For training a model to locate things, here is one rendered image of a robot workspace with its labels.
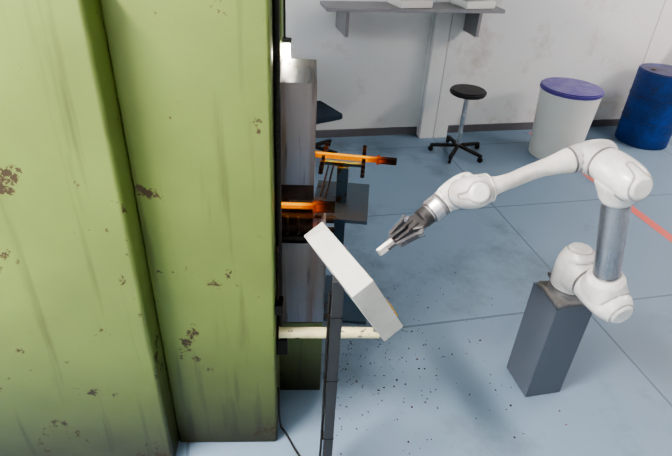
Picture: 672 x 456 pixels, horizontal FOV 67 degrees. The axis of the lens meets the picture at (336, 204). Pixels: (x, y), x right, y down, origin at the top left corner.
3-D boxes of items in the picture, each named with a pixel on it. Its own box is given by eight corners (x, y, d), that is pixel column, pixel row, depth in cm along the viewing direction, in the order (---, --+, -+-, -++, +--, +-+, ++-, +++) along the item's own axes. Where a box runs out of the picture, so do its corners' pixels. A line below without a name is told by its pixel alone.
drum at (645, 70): (643, 129, 589) (669, 61, 548) (678, 149, 544) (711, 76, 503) (603, 131, 579) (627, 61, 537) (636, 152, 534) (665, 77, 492)
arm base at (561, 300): (565, 274, 252) (568, 265, 249) (593, 304, 234) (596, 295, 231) (532, 277, 248) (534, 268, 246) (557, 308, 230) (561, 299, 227)
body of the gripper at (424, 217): (439, 225, 185) (419, 240, 184) (425, 213, 191) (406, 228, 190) (433, 212, 180) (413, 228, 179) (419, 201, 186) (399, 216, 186)
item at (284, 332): (384, 332, 213) (385, 323, 210) (386, 342, 209) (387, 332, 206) (279, 332, 210) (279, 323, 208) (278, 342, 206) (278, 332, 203)
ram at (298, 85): (313, 143, 227) (316, 53, 206) (314, 185, 194) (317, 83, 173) (218, 141, 224) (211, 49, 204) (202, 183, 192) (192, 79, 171)
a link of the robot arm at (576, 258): (571, 271, 245) (585, 233, 234) (596, 296, 230) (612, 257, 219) (542, 275, 241) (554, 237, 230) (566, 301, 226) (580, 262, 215)
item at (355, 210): (369, 187, 297) (369, 184, 296) (366, 224, 263) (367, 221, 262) (318, 183, 299) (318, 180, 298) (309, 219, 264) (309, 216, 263)
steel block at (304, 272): (321, 270, 266) (324, 197, 243) (323, 322, 234) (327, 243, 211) (213, 269, 263) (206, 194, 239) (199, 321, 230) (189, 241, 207)
